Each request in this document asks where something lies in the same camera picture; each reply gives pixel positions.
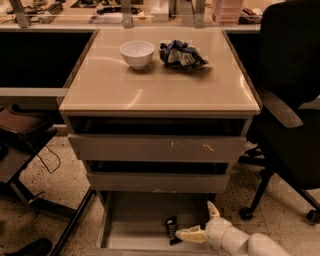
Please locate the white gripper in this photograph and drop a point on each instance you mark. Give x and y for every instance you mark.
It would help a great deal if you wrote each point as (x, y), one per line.
(216, 229)

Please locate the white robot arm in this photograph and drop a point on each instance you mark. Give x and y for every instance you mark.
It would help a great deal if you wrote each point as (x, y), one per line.
(261, 245)

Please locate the open bottom drawer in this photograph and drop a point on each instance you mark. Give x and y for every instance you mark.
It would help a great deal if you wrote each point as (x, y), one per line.
(134, 224)

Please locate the beige drawer cabinet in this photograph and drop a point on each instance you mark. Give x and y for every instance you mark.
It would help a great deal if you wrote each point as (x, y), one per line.
(108, 97)

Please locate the top drawer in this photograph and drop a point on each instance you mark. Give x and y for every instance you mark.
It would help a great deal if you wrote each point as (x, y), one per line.
(148, 148)

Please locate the middle drawer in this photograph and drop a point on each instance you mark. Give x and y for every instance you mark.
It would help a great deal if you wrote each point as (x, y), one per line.
(158, 183)

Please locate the black office chair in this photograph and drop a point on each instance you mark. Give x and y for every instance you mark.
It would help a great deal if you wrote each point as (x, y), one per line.
(286, 135)

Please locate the black metal table leg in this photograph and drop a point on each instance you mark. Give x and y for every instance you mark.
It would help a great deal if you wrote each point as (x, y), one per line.
(72, 223)

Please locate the black shoe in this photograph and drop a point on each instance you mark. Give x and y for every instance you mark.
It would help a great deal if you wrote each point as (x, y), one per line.
(40, 247)

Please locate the crumpled blue chip bag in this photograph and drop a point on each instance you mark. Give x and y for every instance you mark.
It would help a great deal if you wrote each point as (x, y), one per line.
(180, 55)

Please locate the white ceramic bowl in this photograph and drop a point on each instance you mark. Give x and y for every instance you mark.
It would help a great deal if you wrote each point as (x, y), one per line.
(137, 54)

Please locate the dark brown stool chair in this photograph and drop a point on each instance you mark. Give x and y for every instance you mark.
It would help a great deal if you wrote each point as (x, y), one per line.
(22, 136)

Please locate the pink stacked boxes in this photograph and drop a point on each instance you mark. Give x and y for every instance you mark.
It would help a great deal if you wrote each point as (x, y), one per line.
(226, 11)

